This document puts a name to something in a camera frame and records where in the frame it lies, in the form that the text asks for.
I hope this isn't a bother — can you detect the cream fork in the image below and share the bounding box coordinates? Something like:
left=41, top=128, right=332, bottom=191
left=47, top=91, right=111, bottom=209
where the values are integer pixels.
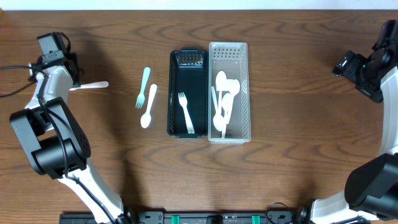
left=70, top=81, right=109, bottom=91

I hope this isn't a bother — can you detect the mint green fork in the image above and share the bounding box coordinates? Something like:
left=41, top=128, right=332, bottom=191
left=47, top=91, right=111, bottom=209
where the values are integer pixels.
left=136, top=67, right=151, bottom=109

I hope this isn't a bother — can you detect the white spoon crossed top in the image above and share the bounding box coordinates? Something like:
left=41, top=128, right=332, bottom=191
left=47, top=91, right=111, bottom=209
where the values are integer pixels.
left=224, top=78, right=241, bottom=125

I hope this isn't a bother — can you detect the white spoon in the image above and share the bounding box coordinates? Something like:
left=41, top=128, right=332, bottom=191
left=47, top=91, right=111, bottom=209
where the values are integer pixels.
left=211, top=86, right=226, bottom=131
left=221, top=93, right=232, bottom=139
left=216, top=71, right=226, bottom=114

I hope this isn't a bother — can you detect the white fork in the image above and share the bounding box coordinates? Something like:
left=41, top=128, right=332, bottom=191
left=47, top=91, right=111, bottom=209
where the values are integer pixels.
left=178, top=92, right=195, bottom=134

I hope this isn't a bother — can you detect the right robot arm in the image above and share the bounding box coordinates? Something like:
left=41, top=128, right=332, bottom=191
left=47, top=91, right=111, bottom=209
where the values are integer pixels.
left=297, top=20, right=397, bottom=223

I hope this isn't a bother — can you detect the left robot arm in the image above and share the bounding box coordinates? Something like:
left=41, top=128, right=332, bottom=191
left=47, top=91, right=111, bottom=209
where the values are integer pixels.
left=10, top=50, right=132, bottom=223

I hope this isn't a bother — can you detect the cream short spoon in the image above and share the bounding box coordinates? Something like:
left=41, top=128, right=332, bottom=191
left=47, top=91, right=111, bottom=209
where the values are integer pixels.
left=141, top=84, right=157, bottom=128

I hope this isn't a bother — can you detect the black plastic basket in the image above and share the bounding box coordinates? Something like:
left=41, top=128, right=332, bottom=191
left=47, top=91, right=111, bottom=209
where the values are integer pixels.
left=167, top=47, right=208, bottom=139

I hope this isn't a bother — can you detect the clear plastic basket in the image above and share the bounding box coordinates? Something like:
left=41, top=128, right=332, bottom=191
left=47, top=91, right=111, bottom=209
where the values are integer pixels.
left=208, top=42, right=251, bottom=144

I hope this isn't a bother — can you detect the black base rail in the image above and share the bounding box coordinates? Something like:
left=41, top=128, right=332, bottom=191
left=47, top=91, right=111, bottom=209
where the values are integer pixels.
left=58, top=210, right=312, bottom=224

